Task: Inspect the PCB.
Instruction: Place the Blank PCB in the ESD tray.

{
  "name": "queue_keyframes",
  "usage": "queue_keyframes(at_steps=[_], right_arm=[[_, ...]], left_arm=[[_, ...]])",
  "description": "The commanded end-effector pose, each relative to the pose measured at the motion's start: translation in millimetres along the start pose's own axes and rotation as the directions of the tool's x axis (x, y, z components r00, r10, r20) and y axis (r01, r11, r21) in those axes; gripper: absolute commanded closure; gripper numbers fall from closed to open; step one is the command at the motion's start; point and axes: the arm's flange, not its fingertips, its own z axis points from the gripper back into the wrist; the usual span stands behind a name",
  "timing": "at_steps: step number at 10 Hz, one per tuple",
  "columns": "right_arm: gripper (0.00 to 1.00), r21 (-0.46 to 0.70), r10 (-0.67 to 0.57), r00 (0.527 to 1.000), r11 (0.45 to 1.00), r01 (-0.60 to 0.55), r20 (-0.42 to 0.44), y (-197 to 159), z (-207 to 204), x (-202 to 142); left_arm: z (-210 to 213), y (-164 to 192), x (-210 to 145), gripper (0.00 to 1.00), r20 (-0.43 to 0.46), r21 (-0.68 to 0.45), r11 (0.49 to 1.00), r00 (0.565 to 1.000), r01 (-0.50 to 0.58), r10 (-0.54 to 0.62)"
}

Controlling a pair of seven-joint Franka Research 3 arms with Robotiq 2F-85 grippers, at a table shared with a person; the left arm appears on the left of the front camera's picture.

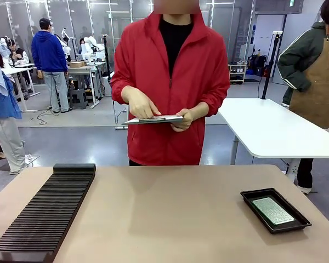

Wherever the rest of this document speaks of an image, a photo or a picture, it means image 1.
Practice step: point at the person's left hand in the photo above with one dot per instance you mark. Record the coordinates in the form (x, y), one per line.
(185, 120)

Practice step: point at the person in light blue shirt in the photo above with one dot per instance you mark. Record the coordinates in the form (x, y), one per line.
(2, 109)

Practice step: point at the person with brown apron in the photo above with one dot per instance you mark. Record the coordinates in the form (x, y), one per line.
(318, 82)

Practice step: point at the cardboard box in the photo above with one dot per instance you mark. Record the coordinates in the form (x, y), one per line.
(77, 64)

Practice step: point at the person in red jacket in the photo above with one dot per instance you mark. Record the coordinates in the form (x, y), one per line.
(167, 142)

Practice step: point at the black slotted PCB rack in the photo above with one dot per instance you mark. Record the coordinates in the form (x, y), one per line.
(49, 213)

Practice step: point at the white table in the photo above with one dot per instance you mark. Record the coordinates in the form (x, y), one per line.
(268, 126)

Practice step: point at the grey workbench desk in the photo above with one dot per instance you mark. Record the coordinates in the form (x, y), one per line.
(83, 71)

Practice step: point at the small white shelf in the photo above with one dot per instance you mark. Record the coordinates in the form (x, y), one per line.
(238, 74)

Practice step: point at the green PCB board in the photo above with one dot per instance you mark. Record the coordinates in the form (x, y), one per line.
(274, 211)

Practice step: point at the black tripod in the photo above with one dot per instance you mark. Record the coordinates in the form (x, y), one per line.
(107, 54)

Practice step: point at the black equipment bags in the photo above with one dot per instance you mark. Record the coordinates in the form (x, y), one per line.
(257, 64)

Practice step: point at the person in blue hoodie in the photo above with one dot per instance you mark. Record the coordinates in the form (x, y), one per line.
(49, 54)

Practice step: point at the seated person black white jacket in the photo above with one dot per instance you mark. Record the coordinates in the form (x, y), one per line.
(16, 53)

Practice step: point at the black pole stand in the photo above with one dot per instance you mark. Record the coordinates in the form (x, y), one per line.
(270, 65)

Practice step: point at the person's left forearm red sleeve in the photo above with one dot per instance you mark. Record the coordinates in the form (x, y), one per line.
(218, 98)

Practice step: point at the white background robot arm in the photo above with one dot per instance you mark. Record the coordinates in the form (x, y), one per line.
(90, 43)

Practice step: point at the person's right forearm red sleeve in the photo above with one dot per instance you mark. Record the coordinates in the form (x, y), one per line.
(119, 87)

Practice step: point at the grey clipboard with paper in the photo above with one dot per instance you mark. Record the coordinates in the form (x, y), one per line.
(153, 120)

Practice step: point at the black step stool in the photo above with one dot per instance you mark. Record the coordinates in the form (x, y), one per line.
(78, 98)

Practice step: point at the black plastic tray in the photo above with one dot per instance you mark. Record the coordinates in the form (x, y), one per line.
(301, 223)

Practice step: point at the white desk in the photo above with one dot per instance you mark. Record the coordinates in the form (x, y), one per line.
(16, 68)

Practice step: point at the person's right hand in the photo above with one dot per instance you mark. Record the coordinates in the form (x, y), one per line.
(139, 104)

